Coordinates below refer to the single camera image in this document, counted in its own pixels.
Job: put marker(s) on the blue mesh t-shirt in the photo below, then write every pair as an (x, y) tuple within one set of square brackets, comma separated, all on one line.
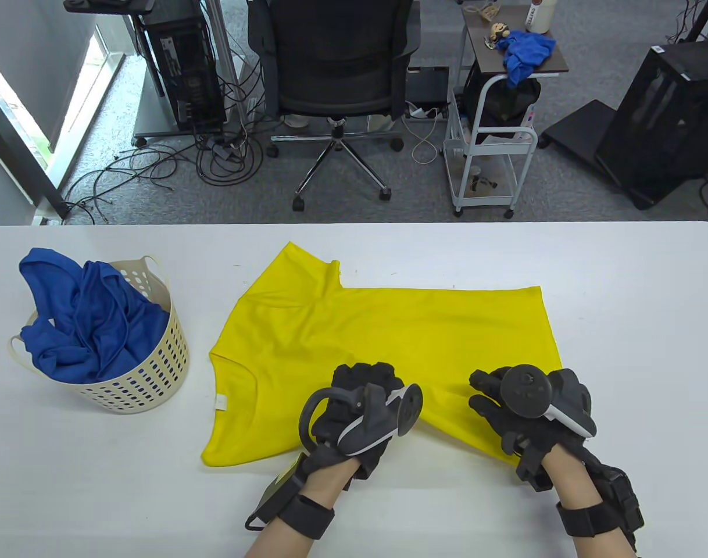
[(115, 325)]

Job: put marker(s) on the person's right forearm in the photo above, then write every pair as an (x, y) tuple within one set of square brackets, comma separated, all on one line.
[(569, 482)]

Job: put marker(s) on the person's left hand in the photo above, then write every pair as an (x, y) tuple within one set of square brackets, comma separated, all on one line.
[(365, 372)]

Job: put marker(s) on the silver metal pole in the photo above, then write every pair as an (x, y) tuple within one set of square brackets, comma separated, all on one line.
[(220, 52)]

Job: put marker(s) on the white bottle with red label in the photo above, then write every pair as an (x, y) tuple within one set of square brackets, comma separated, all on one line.
[(540, 17)]

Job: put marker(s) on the yellow t-shirt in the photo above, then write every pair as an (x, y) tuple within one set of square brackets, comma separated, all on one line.
[(389, 325)]

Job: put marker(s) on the black computer tower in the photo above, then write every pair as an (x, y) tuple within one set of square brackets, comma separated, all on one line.
[(182, 64)]

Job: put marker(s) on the black flat stand base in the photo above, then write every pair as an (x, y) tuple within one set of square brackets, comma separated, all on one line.
[(580, 125)]

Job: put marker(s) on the black flat box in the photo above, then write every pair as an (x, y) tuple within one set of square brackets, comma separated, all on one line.
[(426, 84)]

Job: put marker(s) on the brown cart top board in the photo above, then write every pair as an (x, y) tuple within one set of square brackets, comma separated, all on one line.
[(487, 58)]

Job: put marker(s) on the large black computer case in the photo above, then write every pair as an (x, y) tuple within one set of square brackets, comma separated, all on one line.
[(668, 133)]

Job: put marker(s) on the black stand leg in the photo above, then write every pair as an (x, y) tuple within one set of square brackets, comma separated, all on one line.
[(705, 14)]

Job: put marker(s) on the black stand shelf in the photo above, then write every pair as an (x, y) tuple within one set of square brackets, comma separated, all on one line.
[(107, 6)]

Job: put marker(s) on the white rolling cart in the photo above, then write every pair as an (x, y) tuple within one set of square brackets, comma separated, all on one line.
[(486, 204)]

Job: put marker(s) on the small wicker basket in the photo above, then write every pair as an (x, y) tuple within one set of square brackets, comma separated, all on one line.
[(486, 10)]

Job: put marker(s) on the grey rolling stand base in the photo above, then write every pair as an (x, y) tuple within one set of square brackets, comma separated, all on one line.
[(150, 116)]

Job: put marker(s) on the glass window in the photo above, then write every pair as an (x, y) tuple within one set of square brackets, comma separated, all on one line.
[(5, 93)]

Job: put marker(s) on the small brown-headed figurine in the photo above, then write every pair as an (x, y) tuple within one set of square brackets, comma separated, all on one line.
[(498, 32)]

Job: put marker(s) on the person's right hand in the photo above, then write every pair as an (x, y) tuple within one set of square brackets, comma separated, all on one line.
[(505, 424)]

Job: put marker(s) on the crumpled blue cloth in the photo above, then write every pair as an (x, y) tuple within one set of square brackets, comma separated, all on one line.
[(525, 52)]

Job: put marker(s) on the cream perforated laundry basket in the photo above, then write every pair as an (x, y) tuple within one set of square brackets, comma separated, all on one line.
[(150, 383)]

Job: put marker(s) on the black backpack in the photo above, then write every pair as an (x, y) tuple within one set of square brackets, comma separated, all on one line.
[(499, 110)]

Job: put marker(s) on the black office chair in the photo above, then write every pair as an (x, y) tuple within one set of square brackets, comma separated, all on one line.
[(331, 52)]

